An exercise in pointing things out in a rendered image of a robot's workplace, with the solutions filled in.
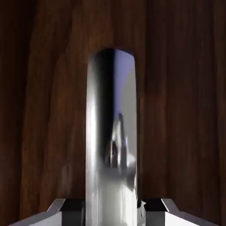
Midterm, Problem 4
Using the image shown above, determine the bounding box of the dark wood drawer front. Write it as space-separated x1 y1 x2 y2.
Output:
0 0 226 226

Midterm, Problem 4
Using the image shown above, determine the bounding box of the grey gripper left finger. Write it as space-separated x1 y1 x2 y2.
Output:
8 198 87 226

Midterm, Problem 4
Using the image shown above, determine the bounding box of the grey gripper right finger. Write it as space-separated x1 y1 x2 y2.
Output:
137 198 219 226

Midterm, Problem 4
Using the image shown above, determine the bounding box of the curved silver metal handle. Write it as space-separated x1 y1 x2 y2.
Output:
85 48 139 226

